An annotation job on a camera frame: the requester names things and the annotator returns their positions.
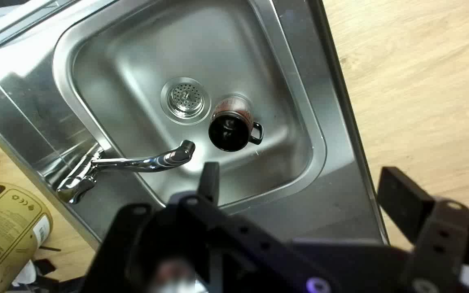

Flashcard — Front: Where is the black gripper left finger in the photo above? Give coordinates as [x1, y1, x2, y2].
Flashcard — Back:
[83, 163, 322, 293]

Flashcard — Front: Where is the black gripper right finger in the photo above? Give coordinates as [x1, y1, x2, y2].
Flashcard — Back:
[377, 167, 469, 293]

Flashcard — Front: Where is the chrome sink tap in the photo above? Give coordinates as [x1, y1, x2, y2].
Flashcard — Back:
[55, 140, 195, 206]

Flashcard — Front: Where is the dark mug in sink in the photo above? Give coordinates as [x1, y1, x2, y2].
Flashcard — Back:
[208, 95, 263, 152]

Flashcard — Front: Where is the round metal drain strainer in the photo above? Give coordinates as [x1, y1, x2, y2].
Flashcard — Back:
[159, 77, 210, 124]

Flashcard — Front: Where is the stainless steel sink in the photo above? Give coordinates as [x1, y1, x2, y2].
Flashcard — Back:
[0, 0, 387, 245]

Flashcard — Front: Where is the yellow printed cardboard box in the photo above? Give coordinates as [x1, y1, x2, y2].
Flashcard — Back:
[0, 136, 55, 293]

